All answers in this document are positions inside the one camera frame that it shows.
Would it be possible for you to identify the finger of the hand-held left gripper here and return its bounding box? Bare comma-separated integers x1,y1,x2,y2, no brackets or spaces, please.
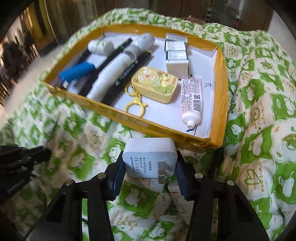
0,144,52,172

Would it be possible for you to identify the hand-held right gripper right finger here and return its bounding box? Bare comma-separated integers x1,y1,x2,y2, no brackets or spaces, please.
176,151,271,241

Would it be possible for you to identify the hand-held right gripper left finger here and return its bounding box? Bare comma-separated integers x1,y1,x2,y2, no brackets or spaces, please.
28,152,126,241

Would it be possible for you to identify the white plug charger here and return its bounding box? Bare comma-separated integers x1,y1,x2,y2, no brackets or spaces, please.
122,138,178,193

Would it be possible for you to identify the yellow cardboard box tray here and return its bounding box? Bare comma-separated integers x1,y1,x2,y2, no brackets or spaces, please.
42,23,229,153

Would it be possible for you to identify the pink ointment tube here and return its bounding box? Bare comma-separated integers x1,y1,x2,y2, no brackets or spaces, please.
180,77,203,130

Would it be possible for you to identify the blue battery pack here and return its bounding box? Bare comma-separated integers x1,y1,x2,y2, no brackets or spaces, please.
59,62,96,90

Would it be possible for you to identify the yellow cartoon keychain case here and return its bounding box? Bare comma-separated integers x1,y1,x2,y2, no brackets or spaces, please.
124,67,179,116

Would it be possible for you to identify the long white marker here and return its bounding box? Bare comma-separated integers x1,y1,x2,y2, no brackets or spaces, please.
87,44,141,100

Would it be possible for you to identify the black marker yellow cap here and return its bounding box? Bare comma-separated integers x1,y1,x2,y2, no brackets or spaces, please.
100,51,152,105

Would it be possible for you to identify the small grey cardboard box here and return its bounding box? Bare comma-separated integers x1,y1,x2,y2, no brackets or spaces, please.
166,59,189,79

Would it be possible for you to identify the black marker green cap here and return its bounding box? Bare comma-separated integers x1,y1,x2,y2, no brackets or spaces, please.
95,38,133,72

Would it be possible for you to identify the white medicine box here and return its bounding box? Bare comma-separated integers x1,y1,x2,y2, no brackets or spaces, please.
165,40,187,52
165,33,188,42
166,50,189,61

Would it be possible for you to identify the white pill bottle green label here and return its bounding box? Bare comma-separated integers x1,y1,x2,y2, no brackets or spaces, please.
87,38,115,55

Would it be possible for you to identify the white bottle blue red label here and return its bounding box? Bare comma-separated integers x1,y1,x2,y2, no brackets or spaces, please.
134,33,155,50

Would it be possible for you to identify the green printed blanket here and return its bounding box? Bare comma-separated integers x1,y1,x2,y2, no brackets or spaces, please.
0,8,296,241

